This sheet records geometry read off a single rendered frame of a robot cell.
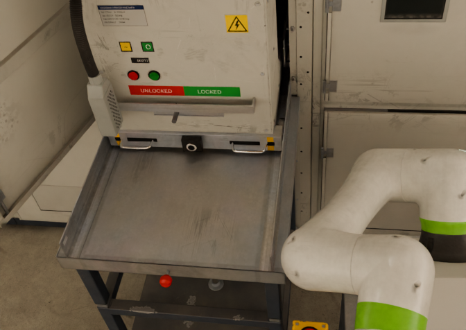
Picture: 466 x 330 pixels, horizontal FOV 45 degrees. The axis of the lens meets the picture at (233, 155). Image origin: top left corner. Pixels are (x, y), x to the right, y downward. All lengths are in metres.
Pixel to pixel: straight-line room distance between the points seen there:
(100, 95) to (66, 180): 0.98
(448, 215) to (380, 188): 0.16
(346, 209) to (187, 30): 0.62
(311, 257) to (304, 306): 1.33
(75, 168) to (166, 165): 0.73
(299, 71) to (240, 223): 0.56
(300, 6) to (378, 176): 0.60
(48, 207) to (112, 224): 1.08
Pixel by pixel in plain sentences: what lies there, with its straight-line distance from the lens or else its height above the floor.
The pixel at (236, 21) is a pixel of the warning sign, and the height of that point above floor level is 1.31.
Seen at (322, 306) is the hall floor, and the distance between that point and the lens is 2.37.
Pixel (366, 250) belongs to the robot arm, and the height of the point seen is 1.25.
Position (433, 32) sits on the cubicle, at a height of 1.11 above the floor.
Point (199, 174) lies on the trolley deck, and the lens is 1.67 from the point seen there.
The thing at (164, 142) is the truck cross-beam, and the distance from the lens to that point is 1.73.
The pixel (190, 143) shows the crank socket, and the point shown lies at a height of 0.91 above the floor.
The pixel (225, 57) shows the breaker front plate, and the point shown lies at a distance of 1.49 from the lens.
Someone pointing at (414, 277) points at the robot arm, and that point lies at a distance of 0.99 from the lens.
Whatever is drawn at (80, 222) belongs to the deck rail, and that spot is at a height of 0.85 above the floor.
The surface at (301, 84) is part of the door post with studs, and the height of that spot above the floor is 0.90.
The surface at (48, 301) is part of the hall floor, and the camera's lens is 2.59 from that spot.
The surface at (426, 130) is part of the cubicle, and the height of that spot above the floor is 0.72.
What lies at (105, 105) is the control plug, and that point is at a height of 1.13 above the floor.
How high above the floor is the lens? 2.08
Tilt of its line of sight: 46 degrees down
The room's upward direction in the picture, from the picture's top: 8 degrees counter-clockwise
